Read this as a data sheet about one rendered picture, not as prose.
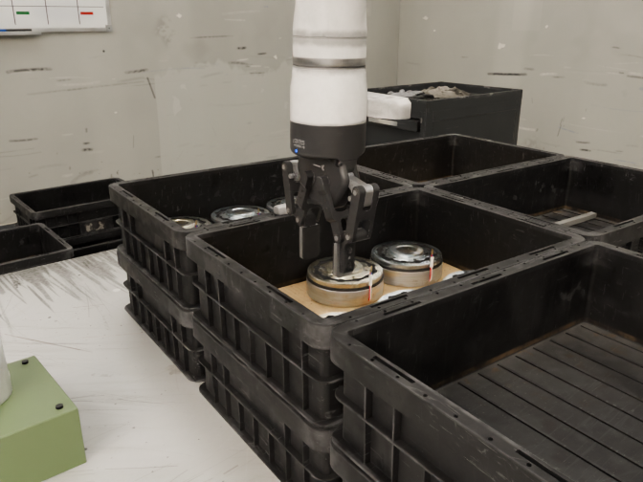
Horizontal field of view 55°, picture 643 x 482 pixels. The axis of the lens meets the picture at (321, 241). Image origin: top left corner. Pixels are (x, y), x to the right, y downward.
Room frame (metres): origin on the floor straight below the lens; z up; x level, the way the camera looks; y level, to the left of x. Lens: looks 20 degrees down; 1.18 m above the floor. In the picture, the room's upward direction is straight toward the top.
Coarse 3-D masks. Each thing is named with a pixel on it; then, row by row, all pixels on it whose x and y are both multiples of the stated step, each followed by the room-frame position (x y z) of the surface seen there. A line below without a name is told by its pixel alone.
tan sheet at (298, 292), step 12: (444, 264) 0.86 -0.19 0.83; (444, 276) 0.81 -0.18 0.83; (288, 288) 0.77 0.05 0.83; (300, 288) 0.77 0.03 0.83; (384, 288) 0.77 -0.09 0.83; (396, 288) 0.77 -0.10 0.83; (408, 288) 0.77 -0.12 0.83; (300, 300) 0.73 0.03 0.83; (312, 300) 0.73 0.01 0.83; (324, 312) 0.70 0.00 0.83; (336, 312) 0.70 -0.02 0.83
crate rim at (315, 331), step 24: (408, 192) 0.91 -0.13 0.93; (432, 192) 0.90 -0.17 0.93; (288, 216) 0.78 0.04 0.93; (504, 216) 0.78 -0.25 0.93; (192, 240) 0.69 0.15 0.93; (576, 240) 0.69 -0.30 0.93; (216, 264) 0.63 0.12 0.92; (504, 264) 0.61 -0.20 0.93; (240, 288) 0.58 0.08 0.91; (264, 288) 0.55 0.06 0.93; (432, 288) 0.55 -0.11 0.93; (264, 312) 0.54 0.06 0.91; (288, 312) 0.51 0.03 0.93; (312, 312) 0.50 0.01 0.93; (360, 312) 0.50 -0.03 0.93; (312, 336) 0.48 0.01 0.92
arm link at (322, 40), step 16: (304, 0) 0.58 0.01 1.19; (320, 0) 0.57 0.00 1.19; (336, 0) 0.57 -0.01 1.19; (352, 0) 0.57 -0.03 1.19; (304, 16) 0.58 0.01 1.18; (320, 16) 0.57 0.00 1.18; (336, 16) 0.57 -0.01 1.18; (352, 16) 0.58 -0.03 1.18; (304, 32) 0.58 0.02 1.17; (320, 32) 0.57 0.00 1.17; (336, 32) 0.57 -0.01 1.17; (352, 32) 0.58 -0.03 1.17; (304, 48) 0.58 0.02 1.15; (320, 48) 0.57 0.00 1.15; (336, 48) 0.57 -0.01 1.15; (352, 48) 0.58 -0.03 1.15; (304, 64) 0.58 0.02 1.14; (320, 64) 0.57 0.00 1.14; (336, 64) 0.57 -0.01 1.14; (352, 64) 0.58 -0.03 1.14
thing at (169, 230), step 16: (272, 160) 1.13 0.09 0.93; (288, 160) 1.14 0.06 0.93; (160, 176) 1.00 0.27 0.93; (176, 176) 1.01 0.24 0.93; (192, 176) 1.02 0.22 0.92; (368, 176) 1.02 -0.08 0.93; (384, 176) 1.00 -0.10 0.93; (112, 192) 0.93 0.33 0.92; (128, 192) 0.90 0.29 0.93; (384, 192) 0.90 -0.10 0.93; (128, 208) 0.87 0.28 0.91; (144, 208) 0.81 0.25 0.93; (144, 224) 0.81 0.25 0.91; (160, 224) 0.76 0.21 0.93; (176, 224) 0.75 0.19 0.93; (224, 224) 0.75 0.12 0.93; (176, 240) 0.72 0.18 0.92
